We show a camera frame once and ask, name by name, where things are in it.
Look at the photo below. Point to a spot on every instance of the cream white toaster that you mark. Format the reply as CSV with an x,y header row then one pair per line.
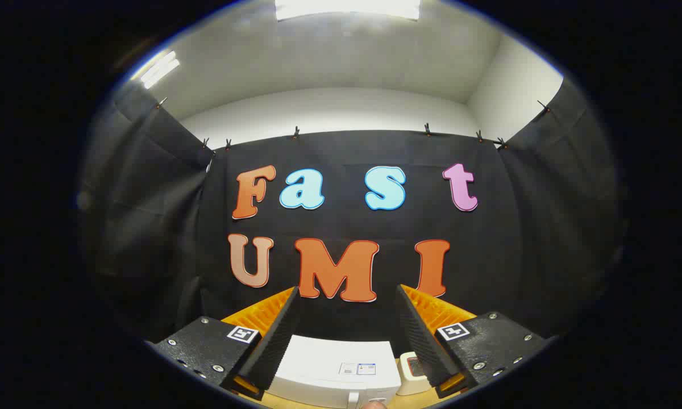
x,y
412,383

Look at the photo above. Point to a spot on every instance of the row of black cloth clips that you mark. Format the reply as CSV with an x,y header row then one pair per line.
x,y
296,133

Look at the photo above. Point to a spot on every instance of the white microwave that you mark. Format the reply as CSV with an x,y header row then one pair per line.
x,y
329,363

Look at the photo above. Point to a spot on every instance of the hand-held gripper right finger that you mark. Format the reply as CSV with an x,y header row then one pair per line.
x,y
418,335

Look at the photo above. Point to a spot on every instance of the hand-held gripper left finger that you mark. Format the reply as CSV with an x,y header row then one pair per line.
x,y
278,341

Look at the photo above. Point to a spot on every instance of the ceiling light panel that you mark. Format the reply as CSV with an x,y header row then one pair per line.
x,y
346,8
158,69

